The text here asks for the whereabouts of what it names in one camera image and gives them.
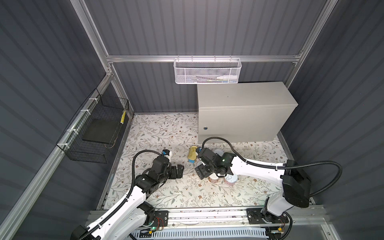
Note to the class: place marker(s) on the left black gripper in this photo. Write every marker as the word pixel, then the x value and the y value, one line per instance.
pixel 173 174

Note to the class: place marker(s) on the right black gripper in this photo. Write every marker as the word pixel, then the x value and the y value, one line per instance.
pixel 203 173

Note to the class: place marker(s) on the orange label plastic-lid can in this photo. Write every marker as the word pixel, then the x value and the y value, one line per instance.
pixel 213 178

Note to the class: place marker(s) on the gold rectangular tin can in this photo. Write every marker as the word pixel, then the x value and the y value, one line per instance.
pixel 192 156

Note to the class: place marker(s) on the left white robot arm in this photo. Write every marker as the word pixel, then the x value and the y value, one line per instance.
pixel 131 211

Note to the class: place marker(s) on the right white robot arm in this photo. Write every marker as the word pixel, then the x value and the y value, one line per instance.
pixel 294 184

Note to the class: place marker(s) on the teal label can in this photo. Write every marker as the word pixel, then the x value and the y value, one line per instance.
pixel 219 152

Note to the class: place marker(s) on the yellow black pen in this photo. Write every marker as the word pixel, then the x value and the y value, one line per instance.
pixel 122 120

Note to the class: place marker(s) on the black pad in basket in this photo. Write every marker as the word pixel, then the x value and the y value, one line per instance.
pixel 101 131

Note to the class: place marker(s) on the beige metal cabinet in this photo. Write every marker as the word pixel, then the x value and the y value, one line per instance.
pixel 244 112

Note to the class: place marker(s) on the white tube in basket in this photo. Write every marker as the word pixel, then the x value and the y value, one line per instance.
pixel 228 78

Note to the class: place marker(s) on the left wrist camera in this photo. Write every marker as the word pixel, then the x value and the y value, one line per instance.
pixel 167 153

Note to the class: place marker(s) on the pink ring-pull can front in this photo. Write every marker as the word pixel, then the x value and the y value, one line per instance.
pixel 230 180

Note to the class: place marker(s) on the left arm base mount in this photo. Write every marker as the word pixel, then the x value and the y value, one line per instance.
pixel 157 219

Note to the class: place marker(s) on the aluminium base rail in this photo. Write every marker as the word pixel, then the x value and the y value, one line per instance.
pixel 221 217

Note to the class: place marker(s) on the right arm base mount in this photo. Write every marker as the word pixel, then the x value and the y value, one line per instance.
pixel 259 216

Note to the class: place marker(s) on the black wire basket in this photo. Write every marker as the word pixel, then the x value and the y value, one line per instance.
pixel 102 107

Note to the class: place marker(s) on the white wire basket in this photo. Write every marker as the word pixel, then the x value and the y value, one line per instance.
pixel 197 71

